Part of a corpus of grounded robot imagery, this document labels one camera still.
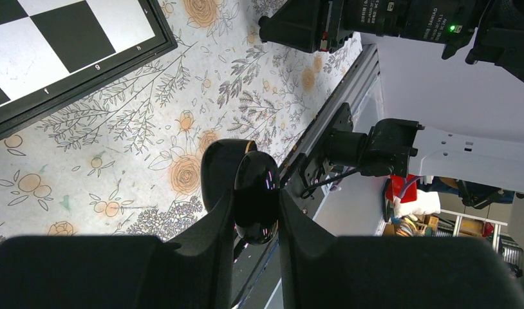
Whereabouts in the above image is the black white checkerboard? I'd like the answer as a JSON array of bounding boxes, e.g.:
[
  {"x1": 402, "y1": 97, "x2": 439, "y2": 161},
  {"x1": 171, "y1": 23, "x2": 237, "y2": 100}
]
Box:
[{"x1": 0, "y1": 1, "x2": 178, "y2": 140}]

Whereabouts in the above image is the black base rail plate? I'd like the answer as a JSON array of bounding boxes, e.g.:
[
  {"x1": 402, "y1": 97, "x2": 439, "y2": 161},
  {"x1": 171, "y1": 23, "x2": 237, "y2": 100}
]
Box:
[{"x1": 232, "y1": 44, "x2": 385, "y2": 308}]

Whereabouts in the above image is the floral patterned table mat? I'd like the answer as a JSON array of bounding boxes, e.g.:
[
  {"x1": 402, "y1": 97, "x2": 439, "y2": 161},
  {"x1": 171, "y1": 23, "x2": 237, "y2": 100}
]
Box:
[{"x1": 0, "y1": 1, "x2": 362, "y2": 244}]

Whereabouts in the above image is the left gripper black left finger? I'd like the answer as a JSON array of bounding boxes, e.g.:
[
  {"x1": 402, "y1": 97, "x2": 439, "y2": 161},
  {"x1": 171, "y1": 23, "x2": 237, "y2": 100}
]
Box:
[{"x1": 0, "y1": 193, "x2": 234, "y2": 308}]

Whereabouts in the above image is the black earbud charging case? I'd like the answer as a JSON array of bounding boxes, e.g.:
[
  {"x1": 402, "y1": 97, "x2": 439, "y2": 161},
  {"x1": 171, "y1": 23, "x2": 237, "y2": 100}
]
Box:
[{"x1": 200, "y1": 138, "x2": 281, "y2": 245}]

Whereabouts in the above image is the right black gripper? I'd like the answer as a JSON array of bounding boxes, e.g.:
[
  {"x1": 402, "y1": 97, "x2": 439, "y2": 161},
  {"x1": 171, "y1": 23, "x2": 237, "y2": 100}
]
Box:
[{"x1": 258, "y1": 0, "x2": 360, "y2": 53}]

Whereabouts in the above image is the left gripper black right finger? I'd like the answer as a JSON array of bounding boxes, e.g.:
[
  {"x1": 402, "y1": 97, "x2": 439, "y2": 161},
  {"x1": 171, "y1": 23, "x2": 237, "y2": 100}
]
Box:
[{"x1": 279, "y1": 191, "x2": 524, "y2": 308}]

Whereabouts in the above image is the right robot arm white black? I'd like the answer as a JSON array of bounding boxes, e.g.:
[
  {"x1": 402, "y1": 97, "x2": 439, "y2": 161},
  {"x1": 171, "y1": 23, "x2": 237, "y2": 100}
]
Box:
[{"x1": 258, "y1": 1, "x2": 524, "y2": 194}]

